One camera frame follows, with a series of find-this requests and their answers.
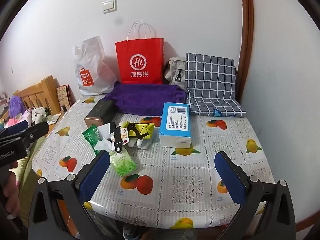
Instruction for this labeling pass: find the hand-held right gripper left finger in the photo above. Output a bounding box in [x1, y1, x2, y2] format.
[27, 150, 118, 240]

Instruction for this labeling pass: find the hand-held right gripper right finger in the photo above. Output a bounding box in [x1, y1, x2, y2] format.
[215, 151, 303, 240]

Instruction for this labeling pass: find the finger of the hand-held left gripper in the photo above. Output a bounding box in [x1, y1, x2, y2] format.
[0, 121, 50, 146]
[0, 120, 29, 133]

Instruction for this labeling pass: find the light green tissue pack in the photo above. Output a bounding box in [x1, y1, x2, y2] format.
[107, 151, 137, 178]

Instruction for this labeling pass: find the black watch strap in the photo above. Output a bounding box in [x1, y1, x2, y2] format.
[109, 122, 123, 153]

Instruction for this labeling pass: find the dark green wipes packet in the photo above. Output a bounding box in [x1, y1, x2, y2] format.
[82, 126, 112, 155]

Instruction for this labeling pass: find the small fruit-print candy packet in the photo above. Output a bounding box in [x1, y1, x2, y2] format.
[120, 127, 129, 145]

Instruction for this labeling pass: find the yellow pouch with black straps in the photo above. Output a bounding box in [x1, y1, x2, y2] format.
[119, 121, 155, 140]

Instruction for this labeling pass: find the person's left hand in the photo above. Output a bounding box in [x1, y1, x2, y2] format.
[0, 161, 22, 218]

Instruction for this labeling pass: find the white black-dotted cloth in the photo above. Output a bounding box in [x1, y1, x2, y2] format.
[24, 106, 49, 125]

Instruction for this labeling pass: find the purple plush toy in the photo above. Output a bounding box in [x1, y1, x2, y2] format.
[9, 95, 27, 118]

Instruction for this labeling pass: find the yellow-green bedsheet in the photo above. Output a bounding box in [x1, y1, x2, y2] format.
[15, 135, 48, 220]

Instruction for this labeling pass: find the brown cardboard box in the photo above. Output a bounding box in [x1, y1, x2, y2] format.
[13, 75, 62, 117]

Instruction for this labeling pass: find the brown patterned book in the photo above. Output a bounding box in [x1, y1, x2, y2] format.
[56, 84, 73, 110]

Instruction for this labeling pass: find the brown tin box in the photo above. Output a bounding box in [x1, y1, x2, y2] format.
[84, 100, 116, 128]

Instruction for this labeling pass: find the blue tissue pack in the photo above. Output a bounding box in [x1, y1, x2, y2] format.
[159, 102, 192, 147]

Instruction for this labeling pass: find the white plastic shopping bag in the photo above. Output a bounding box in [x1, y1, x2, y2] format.
[72, 36, 118, 96]

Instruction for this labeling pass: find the purple towel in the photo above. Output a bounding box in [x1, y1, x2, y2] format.
[104, 81, 187, 115]

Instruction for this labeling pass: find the grey checked cushion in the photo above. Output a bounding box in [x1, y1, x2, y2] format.
[184, 52, 247, 118]

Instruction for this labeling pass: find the beige backpack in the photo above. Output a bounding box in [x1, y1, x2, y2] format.
[164, 57, 187, 90]

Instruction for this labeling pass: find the red paper bag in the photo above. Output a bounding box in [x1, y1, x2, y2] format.
[115, 20, 165, 85]

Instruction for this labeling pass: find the white light switch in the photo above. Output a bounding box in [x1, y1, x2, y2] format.
[102, 0, 117, 14]

